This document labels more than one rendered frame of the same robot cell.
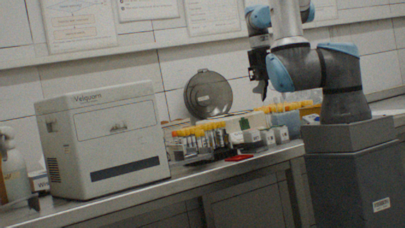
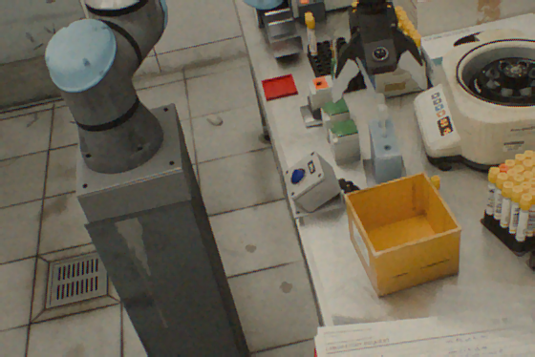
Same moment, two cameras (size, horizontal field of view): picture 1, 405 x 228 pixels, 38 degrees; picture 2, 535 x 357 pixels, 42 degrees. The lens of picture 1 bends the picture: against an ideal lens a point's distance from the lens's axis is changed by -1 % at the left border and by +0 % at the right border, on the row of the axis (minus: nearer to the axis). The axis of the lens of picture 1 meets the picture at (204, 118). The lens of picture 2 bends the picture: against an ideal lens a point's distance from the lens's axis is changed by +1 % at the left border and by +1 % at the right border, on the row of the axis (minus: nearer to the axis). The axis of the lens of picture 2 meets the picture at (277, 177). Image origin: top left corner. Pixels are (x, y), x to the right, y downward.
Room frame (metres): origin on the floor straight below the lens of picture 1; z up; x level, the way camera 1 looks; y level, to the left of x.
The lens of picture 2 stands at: (2.50, -1.15, 1.73)
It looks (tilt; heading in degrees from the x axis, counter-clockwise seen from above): 42 degrees down; 121
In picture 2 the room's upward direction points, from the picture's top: 11 degrees counter-clockwise
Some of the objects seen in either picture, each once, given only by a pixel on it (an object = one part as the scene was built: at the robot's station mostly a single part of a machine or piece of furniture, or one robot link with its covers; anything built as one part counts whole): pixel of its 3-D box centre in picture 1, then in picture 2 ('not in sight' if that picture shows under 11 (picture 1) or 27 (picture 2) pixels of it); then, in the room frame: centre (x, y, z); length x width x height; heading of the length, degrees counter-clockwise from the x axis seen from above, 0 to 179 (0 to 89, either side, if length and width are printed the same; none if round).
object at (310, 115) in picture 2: (253, 146); (324, 107); (2.02, -0.15, 0.89); 0.09 x 0.05 x 0.04; 34
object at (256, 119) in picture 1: (234, 129); (502, 99); (2.36, -0.11, 0.94); 0.30 x 0.24 x 0.12; 25
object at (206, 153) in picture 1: (179, 158); (279, 21); (1.82, 0.10, 0.92); 0.21 x 0.07 x 0.05; 124
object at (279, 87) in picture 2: (238, 158); (279, 87); (1.90, -0.09, 0.88); 0.07 x 0.07 x 0.01; 34
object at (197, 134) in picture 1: (208, 144); (332, 48); (1.99, 0.00, 0.93); 0.17 x 0.09 x 0.11; 124
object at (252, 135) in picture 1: (252, 138); (322, 95); (2.02, -0.15, 0.92); 0.05 x 0.04 x 0.06; 34
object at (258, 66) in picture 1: (262, 64); (373, 16); (2.17, -0.24, 1.17); 0.09 x 0.08 x 0.12; 116
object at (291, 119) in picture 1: (287, 126); (385, 158); (2.20, -0.30, 0.92); 0.10 x 0.07 x 0.10; 116
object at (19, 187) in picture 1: (12, 166); not in sight; (1.73, 0.58, 1.00); 0.09 x 0.08 x 0.24; 34
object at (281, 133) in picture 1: (279, 134); (344, 141); (2.11, -0.25, 0.91); 0.05 x 0.04 x 0.07; 34
